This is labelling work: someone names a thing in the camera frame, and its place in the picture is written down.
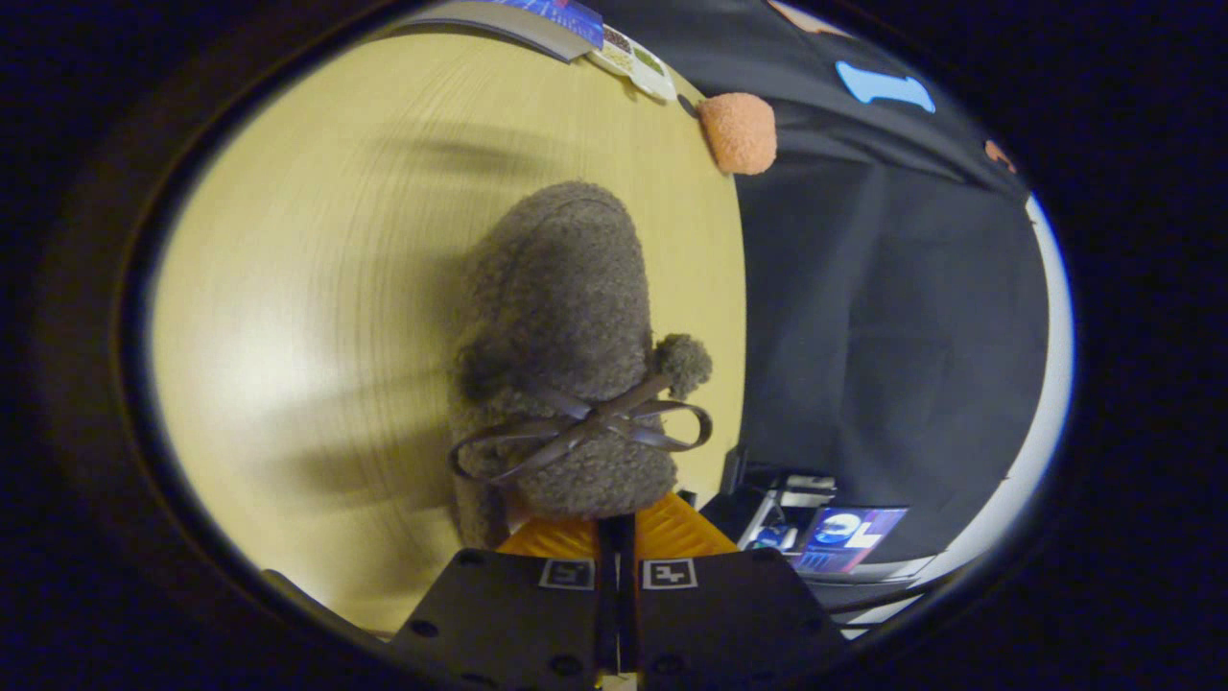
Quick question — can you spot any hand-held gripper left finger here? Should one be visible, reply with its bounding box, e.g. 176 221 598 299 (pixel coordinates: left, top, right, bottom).
389 516 618 691

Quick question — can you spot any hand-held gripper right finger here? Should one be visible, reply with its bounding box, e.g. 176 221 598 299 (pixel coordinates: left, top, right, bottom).
617 491 851 688

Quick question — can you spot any brown fuzzy shoe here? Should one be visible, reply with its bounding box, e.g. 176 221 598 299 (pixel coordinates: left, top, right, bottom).
446 180 716 554

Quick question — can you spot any grey equipment clutter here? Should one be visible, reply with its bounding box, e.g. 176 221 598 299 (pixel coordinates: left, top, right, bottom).
724 451 838 556

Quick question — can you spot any laptop with lit screen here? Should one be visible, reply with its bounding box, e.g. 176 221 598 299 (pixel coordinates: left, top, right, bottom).
791 506 909 578

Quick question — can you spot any black backdrop cloth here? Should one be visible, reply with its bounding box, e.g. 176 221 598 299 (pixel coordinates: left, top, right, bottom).
595 0 1052 579

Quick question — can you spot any orange plush toy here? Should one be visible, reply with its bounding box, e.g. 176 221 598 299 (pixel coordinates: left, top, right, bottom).
697 92 779 178

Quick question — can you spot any white paint palette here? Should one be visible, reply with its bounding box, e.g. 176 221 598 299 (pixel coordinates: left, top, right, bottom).
587 24 679 105

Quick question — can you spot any blue book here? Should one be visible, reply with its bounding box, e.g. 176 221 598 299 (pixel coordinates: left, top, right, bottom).
384 0 607 65

